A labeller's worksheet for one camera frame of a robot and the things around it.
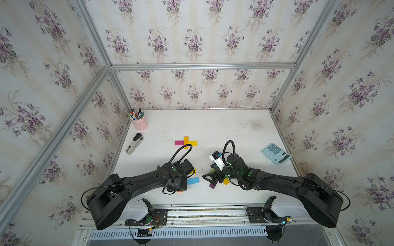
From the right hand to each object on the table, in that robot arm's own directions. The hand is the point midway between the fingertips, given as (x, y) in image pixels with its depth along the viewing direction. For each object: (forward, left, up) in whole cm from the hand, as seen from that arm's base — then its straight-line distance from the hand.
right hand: (210, 171), depth 81 cm
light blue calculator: (+15, -42, -6) cm, 45 cm away
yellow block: (+24, +10, -10) cm, 28 cm away
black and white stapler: (+20, +48, -5) cm, 52 cm away
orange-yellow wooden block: (+23, +15, -7) cm, 29 cm away
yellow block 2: (+4, +8, -9) cm, 13 cm away
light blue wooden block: (-2, +9, -9) cm, 13 cm away
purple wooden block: (-5, -1, -7) cm, 9 cm away
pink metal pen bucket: (+33, +47, -1) cm, 57 cm away
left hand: (-7, +14, -7) cm, 17 cm away
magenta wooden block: (+23, +20, -8) cm, 32 cm away
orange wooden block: (-9, +16, -7) cm, 20 cm away
